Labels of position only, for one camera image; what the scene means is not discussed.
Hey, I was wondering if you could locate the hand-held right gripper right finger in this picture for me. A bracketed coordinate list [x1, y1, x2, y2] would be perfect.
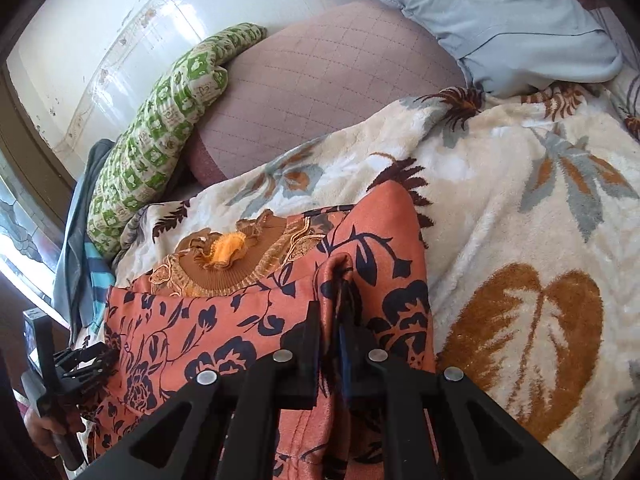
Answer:
[335, 280, 576, 480]

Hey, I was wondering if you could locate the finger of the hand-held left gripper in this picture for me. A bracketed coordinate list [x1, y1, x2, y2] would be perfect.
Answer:
[65, 369, 117, 404]
[55, 344, 119, 377]

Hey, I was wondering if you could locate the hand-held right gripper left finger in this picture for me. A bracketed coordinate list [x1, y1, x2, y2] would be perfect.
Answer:
[75, 300, 322, 480]

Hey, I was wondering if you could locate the orange floral print garment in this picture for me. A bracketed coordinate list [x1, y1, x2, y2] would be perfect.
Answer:
[87, 180, 442, 480]

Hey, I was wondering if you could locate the person's left hand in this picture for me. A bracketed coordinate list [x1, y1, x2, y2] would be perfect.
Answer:
[25, 404, 87, 457]

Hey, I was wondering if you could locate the teal striped cloth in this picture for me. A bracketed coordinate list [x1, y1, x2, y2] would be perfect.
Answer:
[81, 241, 117, 322]

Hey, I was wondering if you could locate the brown ruffled knit garment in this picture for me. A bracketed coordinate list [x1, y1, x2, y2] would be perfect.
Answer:
[147, 209, 351, 299]

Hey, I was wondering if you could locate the grey cloth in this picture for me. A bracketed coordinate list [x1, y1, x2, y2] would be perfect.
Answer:
[52, 139, 117, 332]

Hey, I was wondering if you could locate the stained glass window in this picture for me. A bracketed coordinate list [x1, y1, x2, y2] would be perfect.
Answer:
[0, 157, 58, 303]

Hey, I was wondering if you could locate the cream leaf print fleece blanket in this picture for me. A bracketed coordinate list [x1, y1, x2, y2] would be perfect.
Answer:
[82, 82, 640, 480]

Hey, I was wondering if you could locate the green patterned pillow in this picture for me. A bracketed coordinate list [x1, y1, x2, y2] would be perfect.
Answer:
[86, 22, 269, 261]

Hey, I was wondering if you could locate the pink quilted cushion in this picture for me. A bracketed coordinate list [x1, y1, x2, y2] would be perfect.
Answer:
[182, 0, 473, 188]

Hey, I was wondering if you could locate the light blue pillow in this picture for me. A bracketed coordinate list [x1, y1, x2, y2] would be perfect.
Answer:
[334, 0, 624, 99]

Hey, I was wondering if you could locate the brown wooden window frame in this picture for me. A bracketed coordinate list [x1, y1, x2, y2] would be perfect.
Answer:
[0, 67, 77, 226]

